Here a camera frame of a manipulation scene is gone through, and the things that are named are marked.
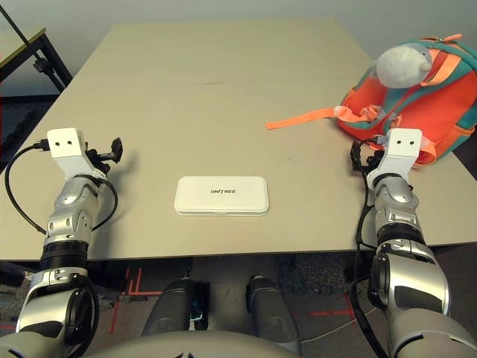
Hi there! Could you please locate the red floor tape cross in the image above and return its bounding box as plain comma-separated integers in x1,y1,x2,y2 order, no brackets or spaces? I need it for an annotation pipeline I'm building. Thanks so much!
308,294,358,318

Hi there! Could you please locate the speckled grey floor mat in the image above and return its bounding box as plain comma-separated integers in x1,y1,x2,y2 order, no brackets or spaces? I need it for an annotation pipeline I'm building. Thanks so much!
277,255,358,299

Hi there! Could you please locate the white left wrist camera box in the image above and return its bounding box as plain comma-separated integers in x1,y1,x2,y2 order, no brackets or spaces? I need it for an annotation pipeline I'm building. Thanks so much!
46,127,108,178

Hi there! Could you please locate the grey right robot leg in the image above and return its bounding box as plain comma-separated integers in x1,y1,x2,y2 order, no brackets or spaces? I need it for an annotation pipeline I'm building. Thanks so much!
244,274,303,355

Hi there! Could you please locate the grey left robot leg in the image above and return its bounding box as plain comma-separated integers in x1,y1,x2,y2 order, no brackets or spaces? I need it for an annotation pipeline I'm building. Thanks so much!
141,277,209,336

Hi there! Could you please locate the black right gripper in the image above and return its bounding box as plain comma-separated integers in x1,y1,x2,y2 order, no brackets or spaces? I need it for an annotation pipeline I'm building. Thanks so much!
350,143,385,172

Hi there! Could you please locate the thin black pole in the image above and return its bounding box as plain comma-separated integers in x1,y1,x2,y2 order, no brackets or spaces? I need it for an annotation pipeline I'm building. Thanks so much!
0,6,49,74

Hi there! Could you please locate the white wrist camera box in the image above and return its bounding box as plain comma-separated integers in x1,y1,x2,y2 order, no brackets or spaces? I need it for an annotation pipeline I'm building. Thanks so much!
46,127,108,178
366,128,425,187

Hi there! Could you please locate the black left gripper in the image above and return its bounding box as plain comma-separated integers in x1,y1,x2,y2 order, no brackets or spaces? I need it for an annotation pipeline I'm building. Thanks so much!
86,137,124,175

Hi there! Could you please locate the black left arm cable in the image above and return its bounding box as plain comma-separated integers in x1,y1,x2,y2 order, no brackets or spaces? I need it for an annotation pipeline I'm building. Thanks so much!
4,138,119,236

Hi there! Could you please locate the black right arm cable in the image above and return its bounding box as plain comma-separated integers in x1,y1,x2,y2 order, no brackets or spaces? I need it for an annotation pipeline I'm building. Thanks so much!
350,136,391,358

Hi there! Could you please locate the grey robot torso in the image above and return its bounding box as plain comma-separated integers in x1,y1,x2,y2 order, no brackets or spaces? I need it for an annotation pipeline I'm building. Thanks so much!
81,330,297,358

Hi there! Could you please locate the dark foam floor mat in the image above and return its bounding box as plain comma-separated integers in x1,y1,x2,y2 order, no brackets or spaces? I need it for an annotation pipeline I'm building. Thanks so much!
0,97,42,161

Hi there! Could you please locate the black framed side table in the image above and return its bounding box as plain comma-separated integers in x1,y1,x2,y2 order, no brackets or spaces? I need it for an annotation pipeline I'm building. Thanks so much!
0,26,74,98

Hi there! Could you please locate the white floor cable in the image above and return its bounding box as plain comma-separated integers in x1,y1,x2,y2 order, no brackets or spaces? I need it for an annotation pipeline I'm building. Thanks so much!
297,298,378,346

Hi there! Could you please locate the white Unitree pencil case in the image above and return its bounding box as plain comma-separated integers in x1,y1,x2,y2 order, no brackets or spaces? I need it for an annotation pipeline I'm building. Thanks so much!
174,175,268,217

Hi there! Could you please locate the grey white plush toy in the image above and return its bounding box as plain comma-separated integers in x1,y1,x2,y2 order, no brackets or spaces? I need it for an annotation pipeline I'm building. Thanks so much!
376,41,434,89

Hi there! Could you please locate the grey robot leg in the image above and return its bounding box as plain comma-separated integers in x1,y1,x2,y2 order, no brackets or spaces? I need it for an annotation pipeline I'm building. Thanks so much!
244,274,303,355
141,277,209,336

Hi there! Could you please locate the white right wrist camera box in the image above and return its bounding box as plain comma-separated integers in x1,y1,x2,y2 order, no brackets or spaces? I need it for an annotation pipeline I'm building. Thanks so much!
366,128,425,187

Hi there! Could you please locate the red floor tape angle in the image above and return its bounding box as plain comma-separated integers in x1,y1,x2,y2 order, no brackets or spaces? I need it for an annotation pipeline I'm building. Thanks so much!
110,267,164,335

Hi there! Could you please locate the orange and teal backpack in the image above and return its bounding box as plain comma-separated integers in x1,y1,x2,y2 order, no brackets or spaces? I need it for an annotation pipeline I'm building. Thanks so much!
265,34,477,167

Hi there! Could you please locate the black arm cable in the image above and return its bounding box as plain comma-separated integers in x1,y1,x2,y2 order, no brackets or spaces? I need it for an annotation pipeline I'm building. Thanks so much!
4,138,119,236
350,136,391,358

